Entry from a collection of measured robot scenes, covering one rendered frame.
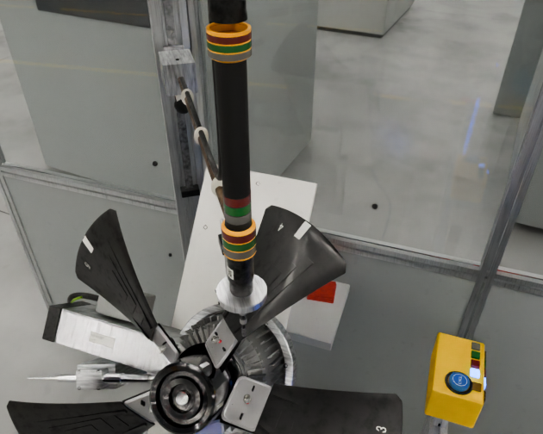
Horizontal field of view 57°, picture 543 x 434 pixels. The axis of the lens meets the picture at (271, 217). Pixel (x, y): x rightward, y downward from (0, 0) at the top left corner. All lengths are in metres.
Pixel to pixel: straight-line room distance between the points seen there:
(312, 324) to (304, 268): 0.64
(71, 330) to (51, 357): 1.49
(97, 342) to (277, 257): 0.46
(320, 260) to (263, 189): 0.34
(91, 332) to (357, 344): 0.98
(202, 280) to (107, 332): 0.23
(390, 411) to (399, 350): 0.88
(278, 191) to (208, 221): 0.18
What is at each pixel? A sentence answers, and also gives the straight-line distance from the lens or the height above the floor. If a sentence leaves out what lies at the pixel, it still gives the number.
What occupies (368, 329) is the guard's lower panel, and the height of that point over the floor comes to 0.64.
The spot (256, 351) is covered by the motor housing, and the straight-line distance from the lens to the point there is 1.00.
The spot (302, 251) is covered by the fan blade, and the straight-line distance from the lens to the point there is 0.84.
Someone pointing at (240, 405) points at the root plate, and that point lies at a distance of 0.91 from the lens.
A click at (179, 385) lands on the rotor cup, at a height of 1.23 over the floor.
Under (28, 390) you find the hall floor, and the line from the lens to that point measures 2.59.
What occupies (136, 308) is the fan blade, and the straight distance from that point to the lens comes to 0.95.
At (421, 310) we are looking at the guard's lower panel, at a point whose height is 0.79.
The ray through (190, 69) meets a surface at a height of 1.56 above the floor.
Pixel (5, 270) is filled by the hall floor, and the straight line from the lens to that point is 3.23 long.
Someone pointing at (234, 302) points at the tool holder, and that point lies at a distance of 0.69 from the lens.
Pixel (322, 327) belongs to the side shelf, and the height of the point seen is 0.86.
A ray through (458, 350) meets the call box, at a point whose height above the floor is 1.07.
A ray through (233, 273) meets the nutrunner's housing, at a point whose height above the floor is 1.50.
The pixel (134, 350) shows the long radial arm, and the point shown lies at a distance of 1.10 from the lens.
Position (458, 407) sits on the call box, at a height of 1.04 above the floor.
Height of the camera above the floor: 1.96
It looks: 37 degrees down
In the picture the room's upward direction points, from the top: straight up
